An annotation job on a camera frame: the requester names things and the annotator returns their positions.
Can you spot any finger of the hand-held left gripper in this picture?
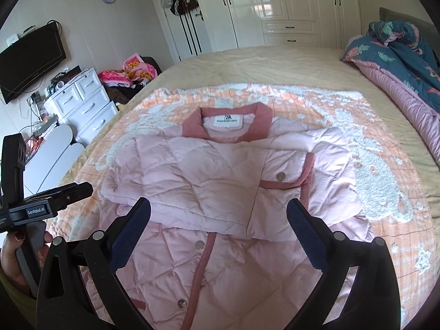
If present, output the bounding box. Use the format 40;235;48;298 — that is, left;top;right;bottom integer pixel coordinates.
32;182;93;214

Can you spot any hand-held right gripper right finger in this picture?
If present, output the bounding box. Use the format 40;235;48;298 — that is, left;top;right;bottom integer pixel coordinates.
286;197;401;330

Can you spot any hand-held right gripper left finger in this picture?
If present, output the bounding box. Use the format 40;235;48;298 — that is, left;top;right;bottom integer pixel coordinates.
36;197;152;330

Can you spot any pink quilted jacket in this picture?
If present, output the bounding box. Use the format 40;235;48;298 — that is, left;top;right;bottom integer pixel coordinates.
79;102;361;330

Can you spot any person's left forearm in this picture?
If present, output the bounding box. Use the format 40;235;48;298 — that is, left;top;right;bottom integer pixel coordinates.
0;268;38;330

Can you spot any dark clothes pile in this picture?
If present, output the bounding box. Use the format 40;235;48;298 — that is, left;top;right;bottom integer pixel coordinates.
106;82;145;105

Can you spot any person's left hand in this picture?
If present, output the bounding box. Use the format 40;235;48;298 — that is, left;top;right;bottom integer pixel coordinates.
0;229;54;287

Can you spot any white rounded desk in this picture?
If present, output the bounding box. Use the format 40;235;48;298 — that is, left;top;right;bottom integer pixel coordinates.
24;124;85;186

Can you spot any clear plastic container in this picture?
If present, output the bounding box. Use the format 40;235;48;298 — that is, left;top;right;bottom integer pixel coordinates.
26;134;45;155

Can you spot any grey set-top box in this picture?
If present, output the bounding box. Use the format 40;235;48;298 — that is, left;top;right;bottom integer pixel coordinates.
34;117;59;136

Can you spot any white drawer cabinet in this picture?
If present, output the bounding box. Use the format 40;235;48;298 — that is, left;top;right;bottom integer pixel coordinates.
44;67;119;145

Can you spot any orange plaid blanket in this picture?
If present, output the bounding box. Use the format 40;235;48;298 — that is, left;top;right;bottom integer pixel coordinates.
46;82;440;330

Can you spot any pink cartoon blanket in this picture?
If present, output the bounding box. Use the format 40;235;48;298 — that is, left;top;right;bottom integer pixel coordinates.
98;54;159;88

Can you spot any black television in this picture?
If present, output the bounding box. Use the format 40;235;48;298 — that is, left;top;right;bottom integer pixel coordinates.
0;24;67;105

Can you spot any black chair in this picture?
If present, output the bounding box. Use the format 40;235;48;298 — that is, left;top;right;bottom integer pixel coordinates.
141;56;163;76

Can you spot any bed with beige cover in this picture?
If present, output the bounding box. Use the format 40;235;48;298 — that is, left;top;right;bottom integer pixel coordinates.
45;45;440;330

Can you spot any white door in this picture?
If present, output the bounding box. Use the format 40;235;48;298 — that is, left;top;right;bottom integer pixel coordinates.
149;0;214;63

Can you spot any blue floral quilt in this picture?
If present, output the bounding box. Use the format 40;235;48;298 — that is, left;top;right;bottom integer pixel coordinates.
340;21;440;166

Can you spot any white wardrobe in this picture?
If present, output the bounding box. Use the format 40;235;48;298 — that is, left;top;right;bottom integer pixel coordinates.
191;0;361;54

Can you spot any grey bed headboard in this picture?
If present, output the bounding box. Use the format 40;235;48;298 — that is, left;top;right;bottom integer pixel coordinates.
378;7;437;42

